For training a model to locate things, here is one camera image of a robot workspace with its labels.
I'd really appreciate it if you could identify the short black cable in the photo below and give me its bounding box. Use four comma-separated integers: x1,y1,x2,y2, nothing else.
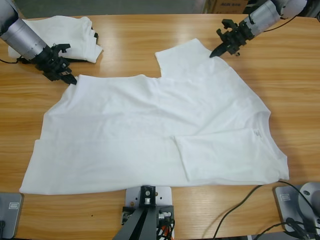
254,219,291,240

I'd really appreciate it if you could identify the black post clamp with bolt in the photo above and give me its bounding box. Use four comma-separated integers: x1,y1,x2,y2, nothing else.
139,184,158,209

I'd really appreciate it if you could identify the orange cable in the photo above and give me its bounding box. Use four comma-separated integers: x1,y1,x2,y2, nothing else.
157,223,173,240

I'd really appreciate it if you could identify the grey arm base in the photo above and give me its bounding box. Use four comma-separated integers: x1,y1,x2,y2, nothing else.
0,191,25,240
272,181,320,235

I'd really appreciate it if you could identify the arm base with cable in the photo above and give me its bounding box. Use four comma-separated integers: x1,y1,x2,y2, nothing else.
203,180,320,240

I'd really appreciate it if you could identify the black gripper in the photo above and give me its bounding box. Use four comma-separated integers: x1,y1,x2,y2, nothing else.
32,44,78,87
209,21,255,59

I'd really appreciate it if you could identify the folded white t-shirt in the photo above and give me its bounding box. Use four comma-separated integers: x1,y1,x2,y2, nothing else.
7,15,104,63

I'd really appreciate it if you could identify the dark camera post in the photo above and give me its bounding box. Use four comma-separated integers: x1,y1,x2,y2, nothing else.
111,206,159,240

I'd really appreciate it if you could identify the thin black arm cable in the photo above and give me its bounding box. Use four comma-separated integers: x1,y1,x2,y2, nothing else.
263,13,300,33
0,57,20,65

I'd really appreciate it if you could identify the white t-shirt with black print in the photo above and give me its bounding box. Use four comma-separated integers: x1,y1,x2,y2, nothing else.
19,37,290,195

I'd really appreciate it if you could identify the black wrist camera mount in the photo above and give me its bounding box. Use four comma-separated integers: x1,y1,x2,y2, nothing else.
50,42,72,55
215,18,240,38

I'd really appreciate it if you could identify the black mount cable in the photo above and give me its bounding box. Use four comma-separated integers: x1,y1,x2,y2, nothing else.
163,217,178,240

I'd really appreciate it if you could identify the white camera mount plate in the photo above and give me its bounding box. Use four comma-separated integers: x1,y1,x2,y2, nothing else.
124,186,174,227

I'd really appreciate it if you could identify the folded black garment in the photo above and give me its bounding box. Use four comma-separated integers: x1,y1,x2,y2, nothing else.
16,23,104,65

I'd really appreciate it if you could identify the black base plug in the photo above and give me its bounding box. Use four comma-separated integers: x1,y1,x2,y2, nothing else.
285,216,315,240

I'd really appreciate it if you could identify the black post bracket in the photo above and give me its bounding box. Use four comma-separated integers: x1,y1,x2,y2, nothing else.
156,204,175,224
120,205,138,226

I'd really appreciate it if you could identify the cardboard box with AUX print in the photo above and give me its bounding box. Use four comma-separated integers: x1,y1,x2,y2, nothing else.
212,0,248,15

